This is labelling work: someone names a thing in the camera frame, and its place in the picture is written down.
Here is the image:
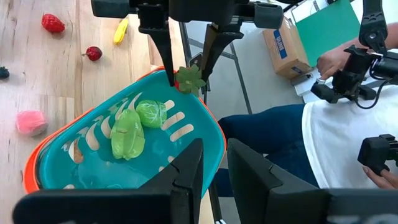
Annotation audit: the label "red strawberry toy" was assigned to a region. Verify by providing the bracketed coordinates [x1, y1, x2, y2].
[41, 13, 66, 34]

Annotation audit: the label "green bell pepper toy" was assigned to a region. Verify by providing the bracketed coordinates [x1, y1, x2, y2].
[110, 108, 146, 161]

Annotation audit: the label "black leader arm handle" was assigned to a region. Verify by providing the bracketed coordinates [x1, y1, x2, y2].
[357, 133, 398, 177]
[310, 0, 398, 110]

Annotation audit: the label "red fruit toy green leaves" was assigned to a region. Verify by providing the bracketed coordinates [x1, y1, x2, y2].
[174, 64, 206, 96]

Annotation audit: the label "person's hand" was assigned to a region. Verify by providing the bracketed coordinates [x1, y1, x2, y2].
[362, 164, 398, 190]
[316, 37, 368, 81]

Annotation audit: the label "dark red cherry toy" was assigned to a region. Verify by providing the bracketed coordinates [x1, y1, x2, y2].
[81, 45, 103, 62]

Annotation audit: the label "small table-level camera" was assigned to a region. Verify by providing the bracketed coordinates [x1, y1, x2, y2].
[188, 52, 205, 70]

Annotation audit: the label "person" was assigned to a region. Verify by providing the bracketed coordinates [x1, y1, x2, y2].
[217, 21, 398, 190]

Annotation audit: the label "cardboard box blue label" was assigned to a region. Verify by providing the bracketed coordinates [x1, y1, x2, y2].
[262, 17, 313, 80]

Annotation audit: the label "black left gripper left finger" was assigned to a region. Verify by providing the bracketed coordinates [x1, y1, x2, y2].
[139, 138, 205, 224]

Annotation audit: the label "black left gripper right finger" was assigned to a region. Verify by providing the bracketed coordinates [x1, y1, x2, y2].
[227, 139, 330, 224]

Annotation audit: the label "yellow banana toy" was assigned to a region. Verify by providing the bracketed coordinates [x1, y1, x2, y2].
[113, 17, 129, 45]

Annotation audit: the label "pink peach toy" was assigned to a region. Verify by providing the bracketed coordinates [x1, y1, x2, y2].
[15, 110, 48, 137]

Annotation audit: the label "light green cabbage toy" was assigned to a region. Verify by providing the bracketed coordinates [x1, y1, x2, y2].
[136, 100, 168, 129]

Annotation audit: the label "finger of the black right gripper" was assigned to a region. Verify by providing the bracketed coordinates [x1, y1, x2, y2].
[201, 24, 245, 82]
[139, 14, 175, 87]

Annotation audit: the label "green flat board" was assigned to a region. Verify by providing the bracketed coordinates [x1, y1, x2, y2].
[295, 0, 361, 68]

